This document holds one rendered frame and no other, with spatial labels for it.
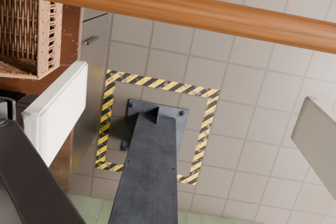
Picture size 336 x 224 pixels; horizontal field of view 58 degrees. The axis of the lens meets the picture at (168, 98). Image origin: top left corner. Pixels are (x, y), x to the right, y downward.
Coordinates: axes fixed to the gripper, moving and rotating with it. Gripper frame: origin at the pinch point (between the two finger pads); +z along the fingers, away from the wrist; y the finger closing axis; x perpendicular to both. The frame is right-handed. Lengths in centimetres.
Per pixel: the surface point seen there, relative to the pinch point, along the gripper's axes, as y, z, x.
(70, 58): -29, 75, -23
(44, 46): -32, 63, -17
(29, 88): -41, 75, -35
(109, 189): -19, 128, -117
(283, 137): 72, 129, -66
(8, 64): -44, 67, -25
